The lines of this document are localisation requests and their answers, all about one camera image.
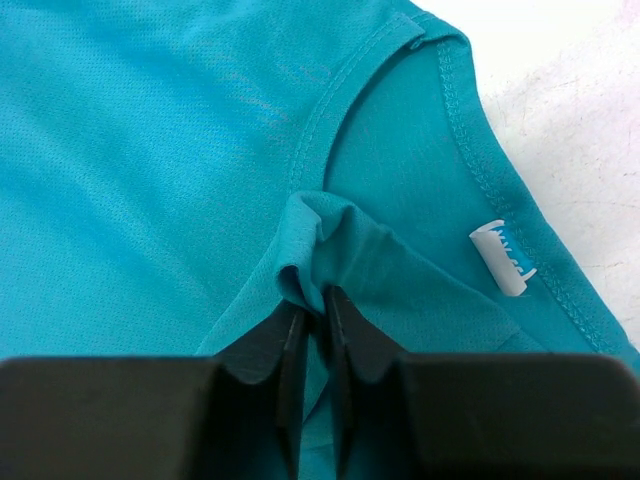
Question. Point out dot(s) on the teal t-shirt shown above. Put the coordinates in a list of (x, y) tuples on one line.
[(172, 171)]

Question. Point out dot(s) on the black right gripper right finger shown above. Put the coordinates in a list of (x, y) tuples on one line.
[(403, 415)]

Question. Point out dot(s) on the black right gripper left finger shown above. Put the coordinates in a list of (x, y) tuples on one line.
[(234, 415)]

